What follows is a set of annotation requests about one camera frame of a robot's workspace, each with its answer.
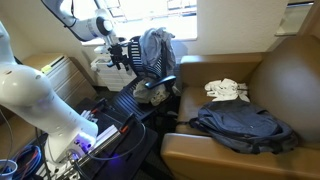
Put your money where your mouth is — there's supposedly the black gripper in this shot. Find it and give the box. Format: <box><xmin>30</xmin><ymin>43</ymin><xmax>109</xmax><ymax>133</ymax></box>
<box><xmin>107</xmin><ymin>43</ymin><xmax>133</xmax><ymax>73</ymax></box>

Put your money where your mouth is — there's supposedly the beige brown jacket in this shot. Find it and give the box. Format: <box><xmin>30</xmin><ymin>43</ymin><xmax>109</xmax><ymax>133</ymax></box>
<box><xmin>132</xmin><ymin>27</ymin><xmax>178</xmax><ymax>107</ymax></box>

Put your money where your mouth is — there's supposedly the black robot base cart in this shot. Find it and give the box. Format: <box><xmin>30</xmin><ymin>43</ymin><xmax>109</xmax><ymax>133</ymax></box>
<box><xmin>73</xmin><ymin>97</ymin><xmax>160</xmax><ymax>180</ymax></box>

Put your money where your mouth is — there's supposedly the black slatted office chair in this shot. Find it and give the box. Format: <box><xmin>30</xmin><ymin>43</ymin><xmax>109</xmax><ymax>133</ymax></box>
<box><xmin>106</xmin><ymin>35</ymin><xmax>178</xmax><ymax>123</ymax></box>

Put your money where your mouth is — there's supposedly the orange black clamp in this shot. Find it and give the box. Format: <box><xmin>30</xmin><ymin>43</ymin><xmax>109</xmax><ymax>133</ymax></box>
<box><xmin>90</xmin><ymin>97</ymin><xmax>110</xmax><ymax>115</ymax></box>
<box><xmin>119</xmin><ymin>112</ymin><xmax>137</xmax><ymax>135</ymax></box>

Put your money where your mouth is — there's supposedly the bright window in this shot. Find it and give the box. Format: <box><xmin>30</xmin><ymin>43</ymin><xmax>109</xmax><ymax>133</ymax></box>
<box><xmin>71</xmin><ymin>0</ymin><xmax>198</xmax><ymax>47</ymax></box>

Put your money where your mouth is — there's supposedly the green sticky note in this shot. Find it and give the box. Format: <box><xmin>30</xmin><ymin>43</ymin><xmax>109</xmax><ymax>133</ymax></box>
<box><xmin>40</xmin><ymin>64</ymin><xmax>55</xmax><ymax>75</ymax></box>

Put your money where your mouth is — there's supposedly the white crumpled cloth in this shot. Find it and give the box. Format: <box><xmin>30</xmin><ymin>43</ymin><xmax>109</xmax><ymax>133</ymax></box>
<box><xmin>203</xmin><ymin>78</ymin><xmax>251</xmax><ymax>104</ymax></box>

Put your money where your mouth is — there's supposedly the brown leather armchair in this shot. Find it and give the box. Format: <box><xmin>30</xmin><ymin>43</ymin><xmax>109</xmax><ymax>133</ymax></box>
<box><xmin>160</xmin><ymin>34</ymin><xmax>320</xmax><ymax>180</ymax></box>

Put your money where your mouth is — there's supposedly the white paper cup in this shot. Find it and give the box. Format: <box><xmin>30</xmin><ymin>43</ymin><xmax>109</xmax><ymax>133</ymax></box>
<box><xmin>0</xmin><ymin>159</ymin><xmax>19</xmax><ymax>180</ymax></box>

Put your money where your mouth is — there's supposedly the white wall radiator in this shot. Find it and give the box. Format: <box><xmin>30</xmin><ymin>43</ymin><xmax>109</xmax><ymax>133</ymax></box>
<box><xmin>90</xmin><ymin>54</ymin><xmax>135</xmax><ymax>93</ymax></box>

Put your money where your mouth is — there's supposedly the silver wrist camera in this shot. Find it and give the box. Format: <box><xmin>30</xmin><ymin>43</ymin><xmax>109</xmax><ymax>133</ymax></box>
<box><xmin>93</xmin><ymin>45</ymin><xmax>110</xmax><ymax>55</ymax></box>

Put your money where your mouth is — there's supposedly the aluminium mounting rail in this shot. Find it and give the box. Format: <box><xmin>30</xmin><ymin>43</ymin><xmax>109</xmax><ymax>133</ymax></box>
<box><xmin>54</xmin><ymin>124</ymin><xmax>122</xmax><ymax>179</ymax></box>

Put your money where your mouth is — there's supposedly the grey thin cable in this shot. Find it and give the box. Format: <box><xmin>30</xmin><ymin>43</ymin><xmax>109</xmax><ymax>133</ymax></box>
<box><xmin>85</xmin><ymin>122</ymin><xmax>148</xmax><ymax>162</ymax></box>

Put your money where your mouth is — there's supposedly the blue coiled cable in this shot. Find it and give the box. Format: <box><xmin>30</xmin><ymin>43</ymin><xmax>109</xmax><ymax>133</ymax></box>
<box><xmin>11</xmin><ymin>144</ymin><xmax>44</xmax><ymax>180</ymax></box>

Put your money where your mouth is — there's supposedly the framed wall mirror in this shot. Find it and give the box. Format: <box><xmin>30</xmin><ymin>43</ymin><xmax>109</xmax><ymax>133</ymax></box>
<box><xmin>274</xmin><ymin>0</ymin><xmax>316</xmax><ymax>38</ymax></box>

